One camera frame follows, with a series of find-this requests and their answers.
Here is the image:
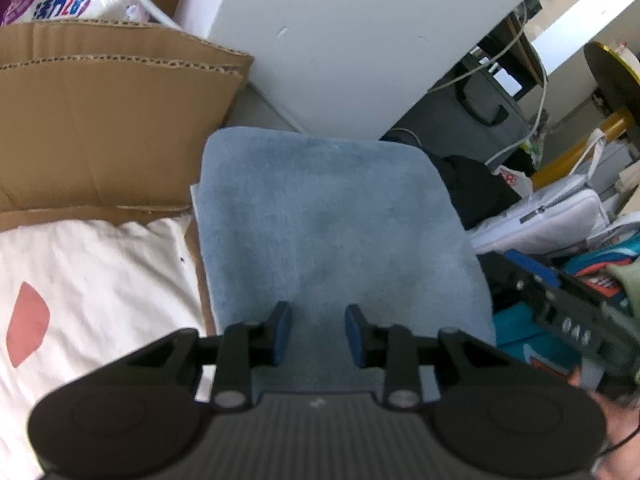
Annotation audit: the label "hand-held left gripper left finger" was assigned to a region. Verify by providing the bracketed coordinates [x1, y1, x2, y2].
[120, 301, 293, 408]

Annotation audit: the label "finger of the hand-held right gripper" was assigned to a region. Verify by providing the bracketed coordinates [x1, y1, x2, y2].
[505, 253, 561, 289]
[482, 254, 557, 322]

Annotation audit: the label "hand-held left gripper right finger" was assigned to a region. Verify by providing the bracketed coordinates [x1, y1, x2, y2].
[344, 304, 511, 408]

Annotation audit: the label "light blue jeans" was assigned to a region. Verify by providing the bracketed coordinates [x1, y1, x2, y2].
[190, 127, 498, 393]

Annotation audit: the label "person's right hand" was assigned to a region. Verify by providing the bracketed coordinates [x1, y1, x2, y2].
[570, 367, 640, 480]

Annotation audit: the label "teal printed box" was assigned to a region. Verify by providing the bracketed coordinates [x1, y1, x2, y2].
[492, 305, 581, 376]

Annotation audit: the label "white laptop sleeve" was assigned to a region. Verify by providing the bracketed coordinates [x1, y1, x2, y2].
[467, 180, 611, 256]

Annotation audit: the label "teal and orange pouch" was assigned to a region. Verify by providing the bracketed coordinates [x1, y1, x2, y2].
[565, 237, 640, 306]

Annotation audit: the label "olive green cloth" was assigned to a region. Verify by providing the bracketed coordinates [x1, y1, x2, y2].
[605, 261, 640, 313]

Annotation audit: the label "white bag with red print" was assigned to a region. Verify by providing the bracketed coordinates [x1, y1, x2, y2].
[492, 162, 536, 198]

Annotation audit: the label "dark cloth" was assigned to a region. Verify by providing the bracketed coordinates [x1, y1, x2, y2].
[380, 130, 523, 231]

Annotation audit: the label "white tote bag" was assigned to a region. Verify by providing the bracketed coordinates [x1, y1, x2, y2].
[565, 127, 640, 196]

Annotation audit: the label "grey suitcase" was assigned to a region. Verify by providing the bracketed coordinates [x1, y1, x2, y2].
[390, 52, 531, 166]

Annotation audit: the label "white printed blanket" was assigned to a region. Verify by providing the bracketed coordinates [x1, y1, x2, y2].
[0, 215, 221, 480]

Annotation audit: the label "black and yellow stand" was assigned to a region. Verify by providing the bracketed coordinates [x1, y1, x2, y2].
[530, 40, 640, 178]

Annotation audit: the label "brown cardboard sheet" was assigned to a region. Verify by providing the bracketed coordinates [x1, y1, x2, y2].
[0, 17, 256, 336]

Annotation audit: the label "white cabinet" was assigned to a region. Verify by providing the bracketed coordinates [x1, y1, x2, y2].
[172, 0, 573, 141]

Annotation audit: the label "purple bag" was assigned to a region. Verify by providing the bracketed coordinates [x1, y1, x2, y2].
[0, 0, 51, 28]

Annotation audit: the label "white cable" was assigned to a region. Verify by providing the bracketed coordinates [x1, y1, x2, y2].
[427, 2, 551, 166]

